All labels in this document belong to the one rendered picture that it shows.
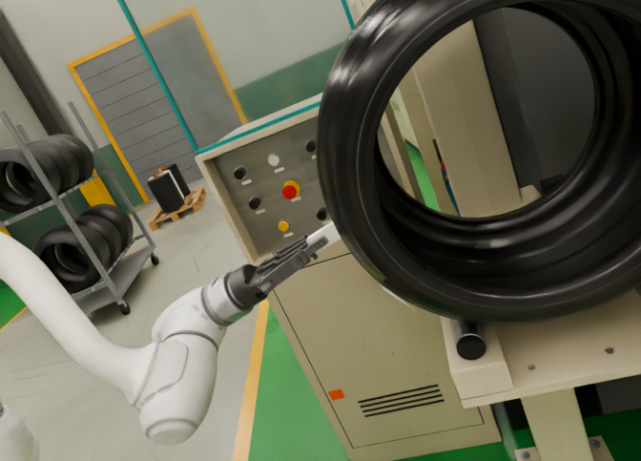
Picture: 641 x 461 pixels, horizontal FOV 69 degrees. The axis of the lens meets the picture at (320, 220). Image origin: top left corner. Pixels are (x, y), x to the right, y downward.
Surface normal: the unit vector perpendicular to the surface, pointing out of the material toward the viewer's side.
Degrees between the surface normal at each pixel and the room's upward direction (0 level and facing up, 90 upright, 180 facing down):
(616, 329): 0
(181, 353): 45
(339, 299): 90
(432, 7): 80
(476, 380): 90
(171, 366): 49
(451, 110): 90
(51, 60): 90
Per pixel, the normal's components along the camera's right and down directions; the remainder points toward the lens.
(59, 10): 0.04, 0.33
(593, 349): -0.38, -0.87
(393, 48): -0.27, 0.27
